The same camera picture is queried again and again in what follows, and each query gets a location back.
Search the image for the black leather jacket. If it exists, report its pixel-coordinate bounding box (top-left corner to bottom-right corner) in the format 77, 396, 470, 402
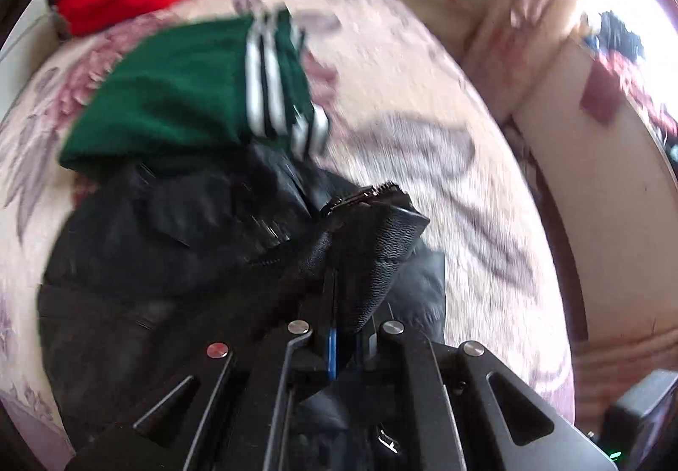
38, 146, 445, 470

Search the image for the beige wooden headboard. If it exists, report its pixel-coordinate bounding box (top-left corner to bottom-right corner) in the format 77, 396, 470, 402
459, 0, 678, 430

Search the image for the floral pink bed blanket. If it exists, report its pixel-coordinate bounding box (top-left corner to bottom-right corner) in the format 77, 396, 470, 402
1, 0, 575, 468

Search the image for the green striped sweater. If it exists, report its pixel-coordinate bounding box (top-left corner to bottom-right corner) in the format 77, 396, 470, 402
58, 7, 331, 181

